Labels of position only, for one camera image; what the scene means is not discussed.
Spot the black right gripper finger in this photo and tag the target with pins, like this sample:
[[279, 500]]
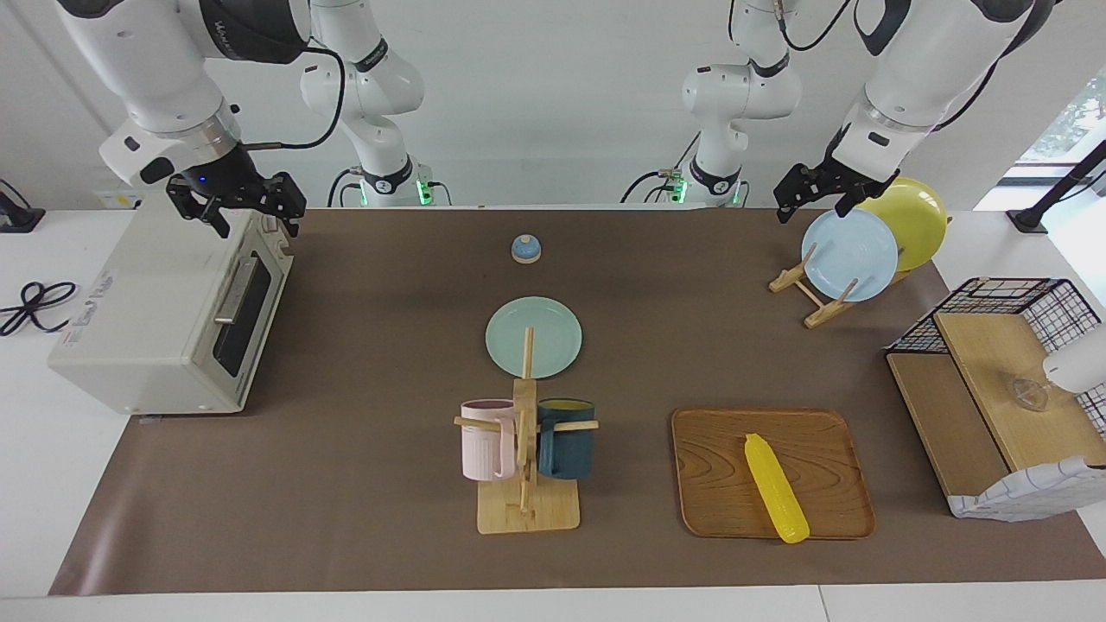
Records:
[[292, 203], [216, 220]]

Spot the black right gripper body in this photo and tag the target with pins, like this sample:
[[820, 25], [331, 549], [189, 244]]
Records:
[[225, 181]]

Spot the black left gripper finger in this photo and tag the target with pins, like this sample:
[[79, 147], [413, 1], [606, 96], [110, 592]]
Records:
[[785, 206], [847, 204]]

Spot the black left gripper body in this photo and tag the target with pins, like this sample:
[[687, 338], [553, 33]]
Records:
[[834, 177]]

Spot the oven door with window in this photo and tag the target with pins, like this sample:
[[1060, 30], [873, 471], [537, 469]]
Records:
[[255, 320]]

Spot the pale green plate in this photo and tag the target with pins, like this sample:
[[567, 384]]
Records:
[[553, 337]]

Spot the yellow corn cob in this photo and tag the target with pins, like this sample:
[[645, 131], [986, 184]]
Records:
[[773, 488]]

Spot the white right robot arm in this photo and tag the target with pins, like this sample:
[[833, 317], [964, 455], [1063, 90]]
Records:
[[155, 69]]

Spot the cream toaster oven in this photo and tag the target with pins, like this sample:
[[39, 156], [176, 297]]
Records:
[[138, 311]]

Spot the light blue plate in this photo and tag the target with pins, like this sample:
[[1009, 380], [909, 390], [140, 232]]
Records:
[[851, 255]]

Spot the yellow plate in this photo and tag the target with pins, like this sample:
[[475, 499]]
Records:
[[916, 225]]

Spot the white power strip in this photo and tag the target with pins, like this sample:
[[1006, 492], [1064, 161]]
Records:
[[117, 200]]

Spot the wooden plate rack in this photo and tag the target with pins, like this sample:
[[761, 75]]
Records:
[[821, 313]]

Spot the black stand with pole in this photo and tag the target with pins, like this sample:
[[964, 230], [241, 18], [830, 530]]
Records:
[[1032, 218]]

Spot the wooden two-tier shelf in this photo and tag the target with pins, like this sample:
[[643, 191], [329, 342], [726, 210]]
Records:
[[985, 363]]

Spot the small blue bell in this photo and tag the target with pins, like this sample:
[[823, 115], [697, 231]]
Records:
[[526, 250]]

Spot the window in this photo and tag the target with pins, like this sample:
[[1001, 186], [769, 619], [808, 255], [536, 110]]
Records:
[[1080, 112]]

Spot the clear glass cup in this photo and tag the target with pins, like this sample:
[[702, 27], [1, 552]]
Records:
[[1030, 394]]

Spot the white rounded device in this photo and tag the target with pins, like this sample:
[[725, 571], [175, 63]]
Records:
[[1080, 363]]

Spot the brown table mat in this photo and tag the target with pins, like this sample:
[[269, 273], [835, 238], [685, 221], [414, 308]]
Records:
[[346, 484]]

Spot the brown wooden tray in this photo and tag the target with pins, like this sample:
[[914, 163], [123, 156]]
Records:
[[717, 484]]

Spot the pink mug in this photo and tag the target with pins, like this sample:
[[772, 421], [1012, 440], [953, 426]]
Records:
[[484, 449]]

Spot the dark blue mug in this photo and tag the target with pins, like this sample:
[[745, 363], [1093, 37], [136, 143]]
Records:
[[566, 449]]

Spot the white checkered cloth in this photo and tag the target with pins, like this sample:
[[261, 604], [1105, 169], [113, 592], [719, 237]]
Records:
[[1028, 497]]

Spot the wooden mug rack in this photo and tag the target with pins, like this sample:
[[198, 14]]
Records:
[[527, 518]]

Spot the black clamp mount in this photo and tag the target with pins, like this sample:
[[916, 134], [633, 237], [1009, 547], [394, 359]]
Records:
[[17, 216]]

